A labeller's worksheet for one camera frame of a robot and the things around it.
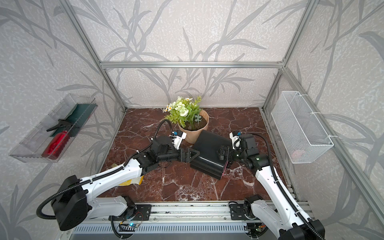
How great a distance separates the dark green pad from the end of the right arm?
71cm

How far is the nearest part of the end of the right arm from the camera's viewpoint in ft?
1.77

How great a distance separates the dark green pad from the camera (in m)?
0.66

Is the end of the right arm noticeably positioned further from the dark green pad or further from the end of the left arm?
the dark green pad

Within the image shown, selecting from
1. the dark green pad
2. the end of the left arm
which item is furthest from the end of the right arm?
the dark green pad
